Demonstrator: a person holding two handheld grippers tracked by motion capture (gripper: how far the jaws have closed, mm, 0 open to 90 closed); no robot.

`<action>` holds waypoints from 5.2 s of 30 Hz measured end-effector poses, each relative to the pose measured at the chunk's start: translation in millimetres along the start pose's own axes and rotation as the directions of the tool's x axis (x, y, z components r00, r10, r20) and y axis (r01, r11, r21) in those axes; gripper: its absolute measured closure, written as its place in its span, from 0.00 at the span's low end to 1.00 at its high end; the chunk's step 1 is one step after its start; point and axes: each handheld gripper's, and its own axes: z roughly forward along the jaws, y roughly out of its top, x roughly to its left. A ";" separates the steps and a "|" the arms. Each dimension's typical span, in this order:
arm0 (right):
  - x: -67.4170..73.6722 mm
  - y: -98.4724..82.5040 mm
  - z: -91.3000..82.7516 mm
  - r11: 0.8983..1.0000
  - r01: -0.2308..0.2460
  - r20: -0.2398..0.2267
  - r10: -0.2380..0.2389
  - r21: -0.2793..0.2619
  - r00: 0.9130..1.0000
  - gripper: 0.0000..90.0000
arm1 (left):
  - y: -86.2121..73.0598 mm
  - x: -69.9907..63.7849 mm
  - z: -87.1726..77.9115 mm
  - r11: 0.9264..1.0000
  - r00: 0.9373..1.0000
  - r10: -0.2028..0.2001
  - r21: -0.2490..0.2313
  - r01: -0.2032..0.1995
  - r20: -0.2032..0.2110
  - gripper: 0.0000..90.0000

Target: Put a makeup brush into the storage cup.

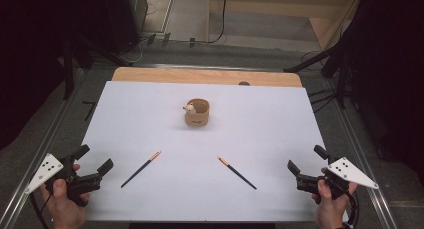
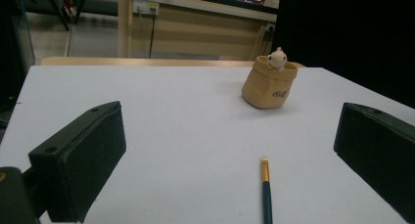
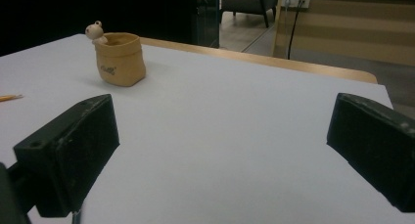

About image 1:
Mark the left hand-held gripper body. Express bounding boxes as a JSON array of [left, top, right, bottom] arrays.
[[24, 153, 103, 207]]

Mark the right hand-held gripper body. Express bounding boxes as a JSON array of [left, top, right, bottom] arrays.
[[295, 156, 380, 202]]

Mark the dark chopstick with orange tip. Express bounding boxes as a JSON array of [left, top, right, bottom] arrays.
[[217, 155, 258, 191], [120, 150, 162, 189]]

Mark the tan holder with bear figure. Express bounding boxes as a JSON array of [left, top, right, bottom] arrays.
[[182, 98, 211, 127]]

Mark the person's left hand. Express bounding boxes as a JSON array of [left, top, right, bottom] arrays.
[[39, 163, 91, 229]]

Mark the person's right hand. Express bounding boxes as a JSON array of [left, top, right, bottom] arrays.
[[311, 167, 359, 229]]

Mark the black metal stand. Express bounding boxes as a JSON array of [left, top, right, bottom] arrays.
[[61, 35, 134, 101]]

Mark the black tripod stand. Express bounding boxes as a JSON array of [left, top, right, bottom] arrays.
[[283, 38, 359, 111]]

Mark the white mat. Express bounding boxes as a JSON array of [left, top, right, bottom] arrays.
[[74, 80, 349, 223]]

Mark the wooden table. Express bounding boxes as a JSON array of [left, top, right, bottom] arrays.
[[111, 66, 303, 88]]

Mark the light wooden furniture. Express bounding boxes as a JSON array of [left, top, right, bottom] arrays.
[[204, 0, 366, 52]]

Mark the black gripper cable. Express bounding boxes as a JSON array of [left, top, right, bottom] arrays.
[[343, 188, 360, 229], [29, 192, 52, 229]]

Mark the black hanging cable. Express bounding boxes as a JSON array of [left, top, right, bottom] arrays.
[[196, 0, 229, 45]]

